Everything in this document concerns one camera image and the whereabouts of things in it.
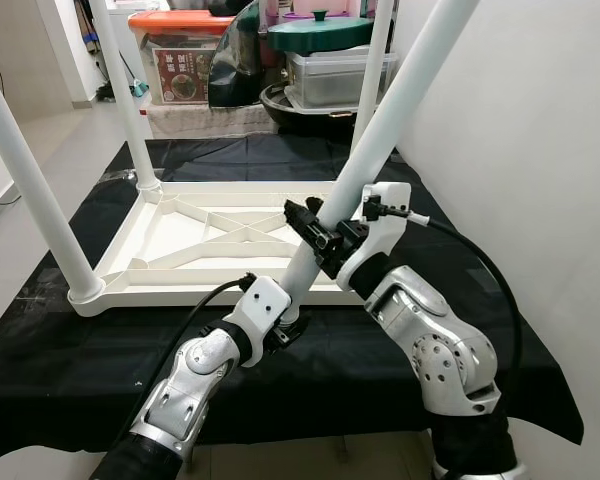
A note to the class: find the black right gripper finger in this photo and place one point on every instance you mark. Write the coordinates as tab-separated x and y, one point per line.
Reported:
308	225

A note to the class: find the white plastic table leg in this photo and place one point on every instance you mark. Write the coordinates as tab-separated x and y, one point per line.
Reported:
125	100
400	110
30	190
375	70

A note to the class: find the white plastic children table top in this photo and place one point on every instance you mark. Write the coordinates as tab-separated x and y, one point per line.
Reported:
160	230

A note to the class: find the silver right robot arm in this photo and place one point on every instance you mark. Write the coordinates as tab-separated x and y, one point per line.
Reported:
440	350

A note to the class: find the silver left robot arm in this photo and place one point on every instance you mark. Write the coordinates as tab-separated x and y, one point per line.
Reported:
195	380

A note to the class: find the black round basin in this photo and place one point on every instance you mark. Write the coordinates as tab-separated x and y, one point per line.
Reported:
300	115

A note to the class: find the clear plastic storage container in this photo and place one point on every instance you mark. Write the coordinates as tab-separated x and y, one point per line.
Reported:
325	78

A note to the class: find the beige low bench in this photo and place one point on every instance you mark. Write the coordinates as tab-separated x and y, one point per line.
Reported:
190	120

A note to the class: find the black plastic bag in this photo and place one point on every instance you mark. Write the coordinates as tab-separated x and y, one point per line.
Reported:
235	60

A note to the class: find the green round pot lid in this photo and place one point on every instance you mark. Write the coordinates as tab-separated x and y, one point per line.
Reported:
320	35

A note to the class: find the orange-lidded printed storage box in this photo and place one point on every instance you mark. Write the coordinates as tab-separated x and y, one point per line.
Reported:
180	70

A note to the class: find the black tablecloth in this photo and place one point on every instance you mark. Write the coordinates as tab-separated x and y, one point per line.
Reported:
80	370

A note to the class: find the black floor mop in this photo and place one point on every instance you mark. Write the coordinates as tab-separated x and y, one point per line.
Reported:
102	93

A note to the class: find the clear tape patch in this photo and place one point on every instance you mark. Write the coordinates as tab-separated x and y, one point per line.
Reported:
38	288

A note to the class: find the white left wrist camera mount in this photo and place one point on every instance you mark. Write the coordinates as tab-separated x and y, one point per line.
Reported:
265	305

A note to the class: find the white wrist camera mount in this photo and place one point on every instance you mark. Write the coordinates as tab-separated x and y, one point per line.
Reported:
265	305
385	235

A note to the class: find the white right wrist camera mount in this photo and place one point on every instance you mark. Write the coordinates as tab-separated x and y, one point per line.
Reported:
385	235

